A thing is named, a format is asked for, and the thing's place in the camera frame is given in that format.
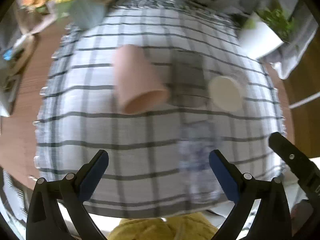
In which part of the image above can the yellow garment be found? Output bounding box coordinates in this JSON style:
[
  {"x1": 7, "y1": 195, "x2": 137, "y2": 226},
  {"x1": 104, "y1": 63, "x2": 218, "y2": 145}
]
[{"x1": 108, "y1": 212, "x2": 218, "y2": 240}]

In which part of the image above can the green pothos plant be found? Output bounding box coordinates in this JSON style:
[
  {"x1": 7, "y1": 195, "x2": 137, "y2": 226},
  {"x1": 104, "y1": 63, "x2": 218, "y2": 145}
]
[{"x1": 257, "y1": 7, "x2": 295, "y2": 42}]

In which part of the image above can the light blue ribbed vase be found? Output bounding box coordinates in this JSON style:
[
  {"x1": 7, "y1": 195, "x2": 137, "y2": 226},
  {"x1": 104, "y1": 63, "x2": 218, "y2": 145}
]
[{"x1": 69, "y1": 0, "x2": 106, "y2": 30}]

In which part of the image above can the smoky transparent square cup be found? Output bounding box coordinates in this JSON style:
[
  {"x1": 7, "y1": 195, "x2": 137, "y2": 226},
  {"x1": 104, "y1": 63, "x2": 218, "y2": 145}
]
[{"x1": 168, "y1": 49, "x2": 209, "y2": 108}]

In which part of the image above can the grey plaid tablecloth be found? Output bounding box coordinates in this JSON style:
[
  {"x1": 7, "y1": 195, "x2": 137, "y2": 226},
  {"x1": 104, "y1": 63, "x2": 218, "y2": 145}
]
[{"x1": 35, "y1": 0, "x2": 283, "y2": 218}]

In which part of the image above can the white round hoop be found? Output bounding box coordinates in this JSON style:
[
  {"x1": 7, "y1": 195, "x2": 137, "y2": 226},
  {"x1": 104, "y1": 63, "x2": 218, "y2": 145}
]
[{"x1": 289, "y1": 92, "x2": 320, "y2": 109}]

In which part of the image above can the white plant pot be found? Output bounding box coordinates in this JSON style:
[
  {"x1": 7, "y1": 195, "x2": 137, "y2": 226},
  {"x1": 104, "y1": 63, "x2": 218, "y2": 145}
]
[{"x1": 238, "y1": 12, "x2": 284, "y2": 60}]

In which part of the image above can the patterned paper cup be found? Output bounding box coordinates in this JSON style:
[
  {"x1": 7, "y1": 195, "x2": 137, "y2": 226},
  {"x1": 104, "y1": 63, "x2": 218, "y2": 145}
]
[{"x1": 208, "y1": 76, "x2": 245, "y2": 112}]

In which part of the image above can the pink plastic cup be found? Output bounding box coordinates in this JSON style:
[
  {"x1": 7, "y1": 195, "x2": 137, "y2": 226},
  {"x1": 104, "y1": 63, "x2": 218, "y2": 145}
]
[{"x1": 113, "y1": 44, "x2": 169, "y2": 115}]

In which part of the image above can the clear printed glass cup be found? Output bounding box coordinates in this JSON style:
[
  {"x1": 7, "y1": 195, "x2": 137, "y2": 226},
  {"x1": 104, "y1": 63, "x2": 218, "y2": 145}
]
[{"x1": 177, "y1": 121, "x2": 221, "y2": 204}]

